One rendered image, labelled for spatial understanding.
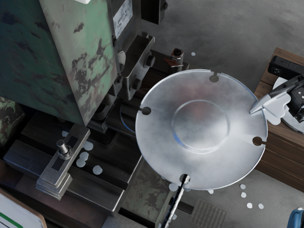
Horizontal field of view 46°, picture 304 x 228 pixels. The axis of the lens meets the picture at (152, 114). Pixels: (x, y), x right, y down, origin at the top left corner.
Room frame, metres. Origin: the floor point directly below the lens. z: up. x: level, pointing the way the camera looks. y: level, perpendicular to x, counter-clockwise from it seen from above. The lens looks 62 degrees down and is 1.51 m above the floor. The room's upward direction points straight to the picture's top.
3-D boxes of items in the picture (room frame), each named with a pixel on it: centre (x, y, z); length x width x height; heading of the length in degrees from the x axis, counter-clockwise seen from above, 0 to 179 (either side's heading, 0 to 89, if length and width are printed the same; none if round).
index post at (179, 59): (0.56, -0.06, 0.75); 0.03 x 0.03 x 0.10; 65
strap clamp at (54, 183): (0.30, 0.20, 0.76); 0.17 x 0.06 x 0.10; 155
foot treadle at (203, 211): (0.39, 0.00, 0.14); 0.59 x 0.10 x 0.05; 65
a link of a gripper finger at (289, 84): (0.43, -0.30, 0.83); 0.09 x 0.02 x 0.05; 117
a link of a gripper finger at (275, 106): (0.39, -0.27, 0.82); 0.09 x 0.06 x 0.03; 117
